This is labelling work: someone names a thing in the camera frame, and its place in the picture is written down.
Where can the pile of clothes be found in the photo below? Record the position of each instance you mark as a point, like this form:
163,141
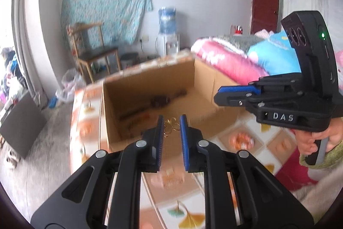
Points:
12,76

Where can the dark red door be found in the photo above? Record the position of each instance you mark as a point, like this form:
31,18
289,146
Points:
265,3

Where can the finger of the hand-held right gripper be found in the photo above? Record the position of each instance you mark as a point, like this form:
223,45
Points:
238,89
230,100

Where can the wooden chair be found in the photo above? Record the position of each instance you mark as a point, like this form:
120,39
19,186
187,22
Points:
99,53

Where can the white water dispenser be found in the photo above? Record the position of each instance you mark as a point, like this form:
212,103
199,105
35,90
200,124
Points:
163,46

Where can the grey trash bin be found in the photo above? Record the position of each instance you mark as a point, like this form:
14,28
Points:
130,60

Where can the grey fuzzy blanket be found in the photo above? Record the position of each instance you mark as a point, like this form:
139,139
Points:
235,41

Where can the grey curtain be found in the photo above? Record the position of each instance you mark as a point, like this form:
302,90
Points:
32,30

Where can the blue pillow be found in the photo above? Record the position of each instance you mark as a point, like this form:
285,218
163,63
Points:
270,57

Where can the pink floral blanket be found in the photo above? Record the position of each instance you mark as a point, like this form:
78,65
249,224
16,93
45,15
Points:
227,62

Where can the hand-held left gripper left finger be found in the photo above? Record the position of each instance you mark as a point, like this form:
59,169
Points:
160,140

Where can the teal floral cloth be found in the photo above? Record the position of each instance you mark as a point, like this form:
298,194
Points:
107,3

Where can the wall power outlet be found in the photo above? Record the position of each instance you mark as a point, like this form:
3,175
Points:
145,38

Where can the dark grey board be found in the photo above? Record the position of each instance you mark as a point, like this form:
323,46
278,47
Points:
21,127

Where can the white plastic bag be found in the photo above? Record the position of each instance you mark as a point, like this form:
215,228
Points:
71,84

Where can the person's right hand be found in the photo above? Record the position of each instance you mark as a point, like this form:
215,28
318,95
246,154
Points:
305,143

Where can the blue slippers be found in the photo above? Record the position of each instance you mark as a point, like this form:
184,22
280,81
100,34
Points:
52,102

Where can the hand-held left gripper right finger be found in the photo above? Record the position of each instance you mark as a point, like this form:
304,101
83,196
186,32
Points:
184,143

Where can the brown cardboard box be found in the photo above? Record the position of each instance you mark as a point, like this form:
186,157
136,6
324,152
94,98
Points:
203,89

